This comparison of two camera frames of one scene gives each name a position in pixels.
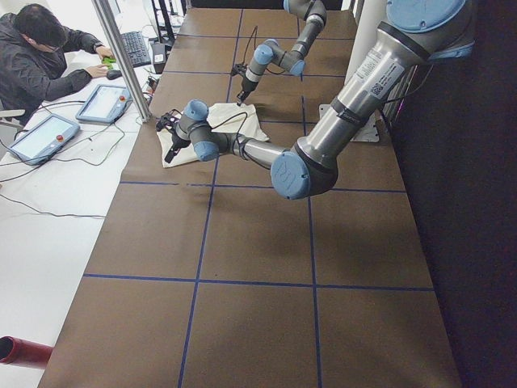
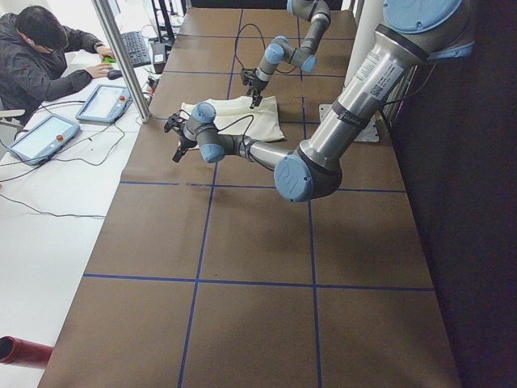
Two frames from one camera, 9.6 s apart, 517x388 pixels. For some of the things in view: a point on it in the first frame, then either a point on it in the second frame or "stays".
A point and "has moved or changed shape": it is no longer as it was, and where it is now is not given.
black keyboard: x=136 y=48 stays
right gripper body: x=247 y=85 → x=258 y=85
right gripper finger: x=241 y=96 → x=256 y=99
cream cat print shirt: x=226 y=118 has moved or changed shape
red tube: x=18 y=352 stays
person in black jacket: x=34 y=49 stays
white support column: x=369 y=15 stays
